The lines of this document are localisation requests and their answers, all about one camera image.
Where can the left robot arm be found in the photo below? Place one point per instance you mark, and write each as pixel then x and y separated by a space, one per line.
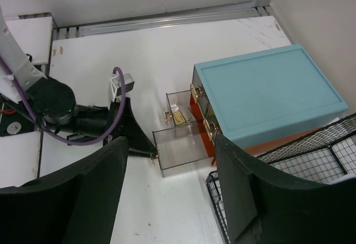
pixel 51 105

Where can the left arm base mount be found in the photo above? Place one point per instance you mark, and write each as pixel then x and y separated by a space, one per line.
pixel 12 122

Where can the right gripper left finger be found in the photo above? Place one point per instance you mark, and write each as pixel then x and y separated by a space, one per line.
pixel 76 204

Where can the black wire mesh organizer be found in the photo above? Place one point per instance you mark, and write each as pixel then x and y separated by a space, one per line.
pixel 325 156

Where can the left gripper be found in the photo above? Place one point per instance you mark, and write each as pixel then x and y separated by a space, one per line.
pixel 90 122

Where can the small beige eraser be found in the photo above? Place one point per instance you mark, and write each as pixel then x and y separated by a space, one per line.
pixel 178 118

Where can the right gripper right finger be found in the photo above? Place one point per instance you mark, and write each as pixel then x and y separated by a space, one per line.
pixel 266 205

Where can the aluminium rail frame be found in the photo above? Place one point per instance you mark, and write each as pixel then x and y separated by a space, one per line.
pixel 256 8

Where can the clear drawer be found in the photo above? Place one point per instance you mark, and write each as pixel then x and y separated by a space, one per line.
pixel 181 149

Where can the teal drawer box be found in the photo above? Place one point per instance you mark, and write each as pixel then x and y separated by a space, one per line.
pixel 262 100

